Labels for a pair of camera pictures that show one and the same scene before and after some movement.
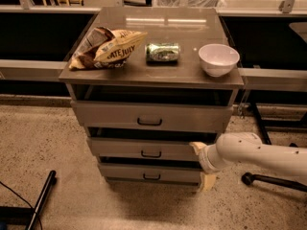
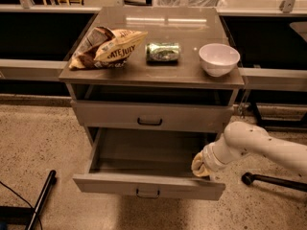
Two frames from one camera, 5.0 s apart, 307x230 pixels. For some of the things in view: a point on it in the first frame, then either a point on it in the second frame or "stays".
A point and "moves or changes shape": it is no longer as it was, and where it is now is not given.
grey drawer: [147, 148] moves or changes shape
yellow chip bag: [103, 47] stays
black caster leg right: [247, 178] stays
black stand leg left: [41, 199] stays
